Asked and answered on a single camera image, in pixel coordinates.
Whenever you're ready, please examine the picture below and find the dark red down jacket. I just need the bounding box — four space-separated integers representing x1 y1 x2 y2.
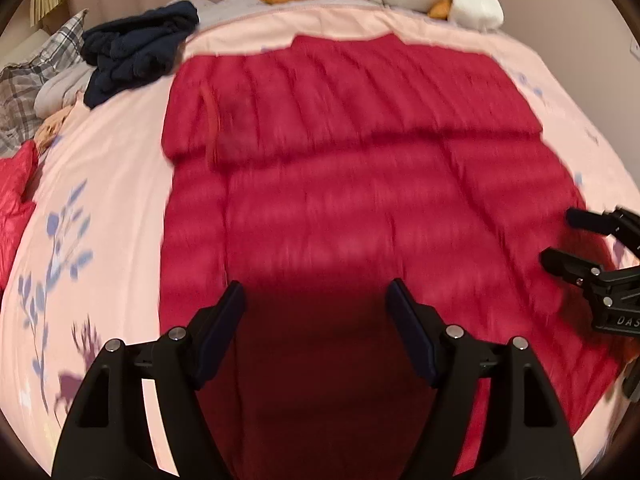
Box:
159 34 626 480

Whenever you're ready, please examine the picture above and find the grey cloth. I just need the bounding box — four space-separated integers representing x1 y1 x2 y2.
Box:
34 67 93 116

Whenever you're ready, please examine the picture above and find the navy blue garment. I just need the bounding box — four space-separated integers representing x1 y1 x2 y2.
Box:
81 1 201 108

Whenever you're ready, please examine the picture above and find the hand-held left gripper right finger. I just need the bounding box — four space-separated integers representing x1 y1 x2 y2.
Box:
385 278 583 480

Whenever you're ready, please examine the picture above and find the light red down jacket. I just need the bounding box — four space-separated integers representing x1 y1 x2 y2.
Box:
0 140 41 293

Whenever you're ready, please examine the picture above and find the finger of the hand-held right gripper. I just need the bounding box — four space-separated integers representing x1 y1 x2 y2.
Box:
540 247 608 292
566 206 640 253

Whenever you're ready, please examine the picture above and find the pink printed blanket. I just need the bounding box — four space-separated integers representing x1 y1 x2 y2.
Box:
0 0 640 480

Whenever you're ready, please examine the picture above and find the grey bed sheet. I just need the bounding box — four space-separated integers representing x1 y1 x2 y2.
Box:
167 0 501 31

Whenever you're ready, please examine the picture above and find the peach cloth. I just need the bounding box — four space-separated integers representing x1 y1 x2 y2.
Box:
32 91 86 153

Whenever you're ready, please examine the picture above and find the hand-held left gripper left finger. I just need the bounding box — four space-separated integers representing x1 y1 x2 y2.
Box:
51 280 247 480

